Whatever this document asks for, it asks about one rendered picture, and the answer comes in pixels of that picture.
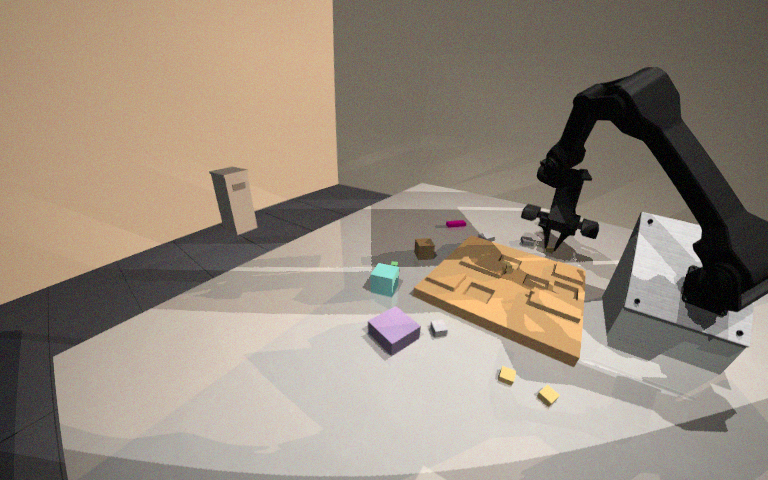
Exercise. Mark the teal cube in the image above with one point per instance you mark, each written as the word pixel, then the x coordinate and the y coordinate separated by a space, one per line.
pixel 384 279

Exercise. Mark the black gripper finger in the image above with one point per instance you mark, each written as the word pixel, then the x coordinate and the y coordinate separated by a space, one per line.
pixel 562 237
pixel 546 234

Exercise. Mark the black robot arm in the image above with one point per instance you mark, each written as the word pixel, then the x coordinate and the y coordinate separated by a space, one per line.
pixel 646 105

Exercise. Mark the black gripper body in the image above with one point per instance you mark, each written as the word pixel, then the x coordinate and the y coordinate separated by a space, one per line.
pixel 588 228

